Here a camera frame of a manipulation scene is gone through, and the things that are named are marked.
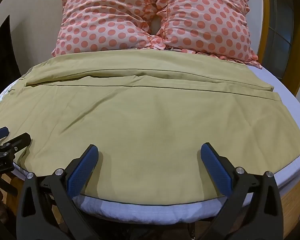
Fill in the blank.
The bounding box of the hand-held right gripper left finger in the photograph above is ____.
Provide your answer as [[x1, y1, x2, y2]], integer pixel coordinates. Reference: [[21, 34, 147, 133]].
[[16, 144, 100, 240]]

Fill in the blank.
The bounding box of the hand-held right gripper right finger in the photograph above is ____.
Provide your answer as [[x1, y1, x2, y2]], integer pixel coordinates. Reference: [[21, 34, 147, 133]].
[[200, 142, 284, 240]]

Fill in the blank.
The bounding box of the olive green bed sheet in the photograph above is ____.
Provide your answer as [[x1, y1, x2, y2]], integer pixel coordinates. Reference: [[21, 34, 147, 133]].
[[0, 51, 300, 207]]

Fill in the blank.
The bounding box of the dark door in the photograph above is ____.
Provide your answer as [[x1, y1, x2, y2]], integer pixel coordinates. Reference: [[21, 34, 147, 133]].
[[0, 15, 22, 98]]

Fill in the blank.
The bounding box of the white mattress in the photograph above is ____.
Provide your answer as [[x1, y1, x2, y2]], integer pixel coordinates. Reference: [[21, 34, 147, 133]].
[[0, 65, 300, 225]]

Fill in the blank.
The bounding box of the pink polka dot pillow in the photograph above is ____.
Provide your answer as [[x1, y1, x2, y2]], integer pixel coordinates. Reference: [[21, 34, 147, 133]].
[[150, 0, 263, 69], [52, 0, 165, 57]]

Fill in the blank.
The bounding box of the yellow framed window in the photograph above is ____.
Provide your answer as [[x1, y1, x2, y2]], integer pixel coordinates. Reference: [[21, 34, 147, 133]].
[[215, 0, 300, 98]]

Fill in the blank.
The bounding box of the wooden bed frame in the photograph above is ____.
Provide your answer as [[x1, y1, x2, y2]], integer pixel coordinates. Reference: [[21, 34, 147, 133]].
[[280, 177, 300, 232]]

